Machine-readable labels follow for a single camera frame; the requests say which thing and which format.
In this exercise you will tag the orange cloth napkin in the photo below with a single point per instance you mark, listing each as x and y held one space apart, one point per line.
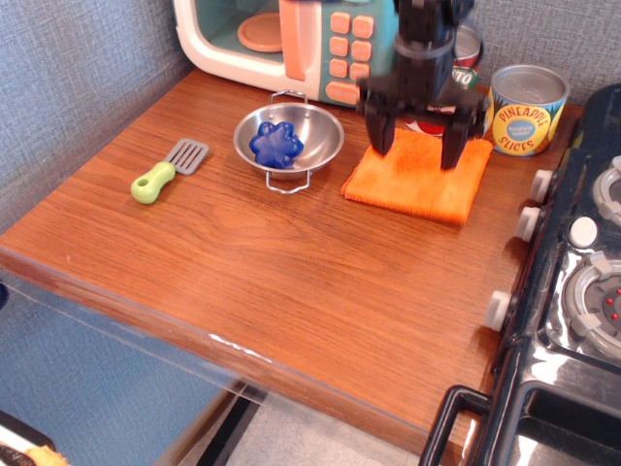
409 179

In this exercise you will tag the grey stove burner front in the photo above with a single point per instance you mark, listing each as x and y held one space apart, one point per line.
592 303

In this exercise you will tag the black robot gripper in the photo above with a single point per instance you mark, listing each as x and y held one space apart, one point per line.
421 78

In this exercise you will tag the small steel bowl with handles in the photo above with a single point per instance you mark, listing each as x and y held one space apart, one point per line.
320 131

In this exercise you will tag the black oven door handle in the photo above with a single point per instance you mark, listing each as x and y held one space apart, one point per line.
458 399

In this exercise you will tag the toy microwave teal and pink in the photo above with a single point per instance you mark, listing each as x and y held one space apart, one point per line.
320 48

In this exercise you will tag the white round stove button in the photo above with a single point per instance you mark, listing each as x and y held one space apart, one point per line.
583 232

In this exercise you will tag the green-handled grey toy spatula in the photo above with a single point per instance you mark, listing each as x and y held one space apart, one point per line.
184 158

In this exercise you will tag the white stove knob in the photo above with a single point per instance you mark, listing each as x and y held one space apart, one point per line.
496 311
527 224
540 185

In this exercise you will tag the grey stove burner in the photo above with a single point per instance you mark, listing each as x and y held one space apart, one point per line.
608 207
592 303

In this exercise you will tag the white stove knob upper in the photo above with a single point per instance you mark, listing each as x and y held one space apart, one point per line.
540 185

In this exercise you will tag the tomato sauce can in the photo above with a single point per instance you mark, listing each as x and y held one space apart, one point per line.
469 50

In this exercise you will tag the blue flower-shaped toy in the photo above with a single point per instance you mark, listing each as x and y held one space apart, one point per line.
276 145

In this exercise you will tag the pineapple slices can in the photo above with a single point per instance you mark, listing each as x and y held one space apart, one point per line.
526 104

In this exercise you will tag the orange fuzzy object bottom left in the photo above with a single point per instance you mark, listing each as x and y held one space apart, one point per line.
45 456

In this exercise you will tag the grey stove burner rear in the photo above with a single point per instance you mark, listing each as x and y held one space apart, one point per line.
608 207

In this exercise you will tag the white stove knob lower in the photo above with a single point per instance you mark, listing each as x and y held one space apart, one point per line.
496 311

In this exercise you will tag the white stove knob middle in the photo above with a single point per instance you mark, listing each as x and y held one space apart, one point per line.
527 224

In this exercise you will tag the black toy stove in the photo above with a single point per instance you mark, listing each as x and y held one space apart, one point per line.
556 398

